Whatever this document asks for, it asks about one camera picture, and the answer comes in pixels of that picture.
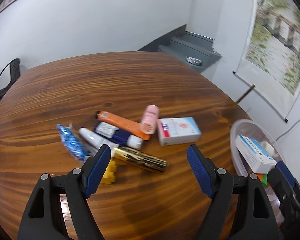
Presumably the orange toy brick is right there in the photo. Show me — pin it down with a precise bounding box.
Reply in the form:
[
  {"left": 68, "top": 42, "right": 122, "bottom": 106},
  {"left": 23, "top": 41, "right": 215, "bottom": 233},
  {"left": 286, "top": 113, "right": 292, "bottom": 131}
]
[{"left": 249, "top": 172, "right": 264, "bottom": 181}]

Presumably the yellow toy brick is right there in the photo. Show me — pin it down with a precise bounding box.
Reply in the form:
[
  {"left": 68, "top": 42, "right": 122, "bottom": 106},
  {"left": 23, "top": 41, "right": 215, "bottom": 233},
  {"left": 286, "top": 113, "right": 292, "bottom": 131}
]
[{"left": 101, "top": 160, "right": 117, "bottom": 185}]

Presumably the blue white medicine box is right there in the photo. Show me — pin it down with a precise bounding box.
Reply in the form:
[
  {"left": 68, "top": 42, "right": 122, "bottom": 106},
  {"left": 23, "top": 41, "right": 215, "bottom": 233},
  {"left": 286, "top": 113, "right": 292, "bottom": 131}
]
[{"left": 235, "top": 135, "right": 276, "bottom": 174}]

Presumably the blue patterned packet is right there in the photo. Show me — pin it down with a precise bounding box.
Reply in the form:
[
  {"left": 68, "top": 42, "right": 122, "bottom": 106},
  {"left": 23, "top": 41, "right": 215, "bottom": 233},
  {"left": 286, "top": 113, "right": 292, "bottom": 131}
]
[{"left": 56, "top": 124, "right": 90, "bottom": 164}]

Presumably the dark blue white-capped tube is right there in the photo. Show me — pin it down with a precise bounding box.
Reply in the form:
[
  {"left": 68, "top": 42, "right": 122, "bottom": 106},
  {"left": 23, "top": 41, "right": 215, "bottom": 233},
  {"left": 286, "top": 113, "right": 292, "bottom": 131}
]
[{"left": 94, "top": 121, "right": 143, "bottom": 150}]

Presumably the gold patterned box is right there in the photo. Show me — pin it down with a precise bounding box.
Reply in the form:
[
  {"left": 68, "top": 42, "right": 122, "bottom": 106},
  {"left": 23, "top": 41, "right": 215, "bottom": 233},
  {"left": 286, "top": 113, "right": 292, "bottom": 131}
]
[{"left": 114, "top": 146, "right": 169, "bottom": 173}]

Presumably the pink hair roller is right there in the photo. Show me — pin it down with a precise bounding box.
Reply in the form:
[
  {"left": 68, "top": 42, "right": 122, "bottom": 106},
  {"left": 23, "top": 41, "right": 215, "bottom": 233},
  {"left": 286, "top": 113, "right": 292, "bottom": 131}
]
[{"left": 140, "top": 105, "right": 159, "bottom": 134}]

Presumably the green toy brick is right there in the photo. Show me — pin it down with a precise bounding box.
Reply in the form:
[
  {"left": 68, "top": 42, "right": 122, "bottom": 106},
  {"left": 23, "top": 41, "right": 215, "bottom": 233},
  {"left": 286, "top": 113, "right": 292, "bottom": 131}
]
[{"left": 260, "top": 174, "right": 268, "bottom": 186}]

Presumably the clear plastic bin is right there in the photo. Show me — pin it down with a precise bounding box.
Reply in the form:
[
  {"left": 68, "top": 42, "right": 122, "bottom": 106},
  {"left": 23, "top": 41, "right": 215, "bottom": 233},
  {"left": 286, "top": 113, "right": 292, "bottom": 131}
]
[{"left": 230, "top": 119, "right": 285, "bottom": 224}]

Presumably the orange cream tube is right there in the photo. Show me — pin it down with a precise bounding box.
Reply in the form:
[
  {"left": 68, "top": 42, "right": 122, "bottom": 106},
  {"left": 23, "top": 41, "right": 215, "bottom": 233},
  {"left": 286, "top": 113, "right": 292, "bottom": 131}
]
[{"left": 95, "top": 111, "right": 151, "bottom": 141}]

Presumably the white red medicine box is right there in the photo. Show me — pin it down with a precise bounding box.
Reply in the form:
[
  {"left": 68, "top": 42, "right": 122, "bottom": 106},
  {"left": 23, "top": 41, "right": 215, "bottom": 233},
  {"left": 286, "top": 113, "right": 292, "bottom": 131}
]
[{"left": 157, "top": 117, "right": 202, "bottom": 146}]

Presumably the hanging scroll painting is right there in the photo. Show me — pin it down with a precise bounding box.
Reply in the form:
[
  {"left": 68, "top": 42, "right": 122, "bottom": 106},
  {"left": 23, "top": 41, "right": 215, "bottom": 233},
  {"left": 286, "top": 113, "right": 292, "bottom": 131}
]
[{"left": 235, "top": 0, "right": 300, "bottom": 121}]

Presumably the grey staircase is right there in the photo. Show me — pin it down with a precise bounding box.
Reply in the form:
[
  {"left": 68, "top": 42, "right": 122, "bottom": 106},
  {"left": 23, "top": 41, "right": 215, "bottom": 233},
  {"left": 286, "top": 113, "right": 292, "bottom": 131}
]
[{"left": 139, "top": 25, "right": 221, "bottom": 73}]

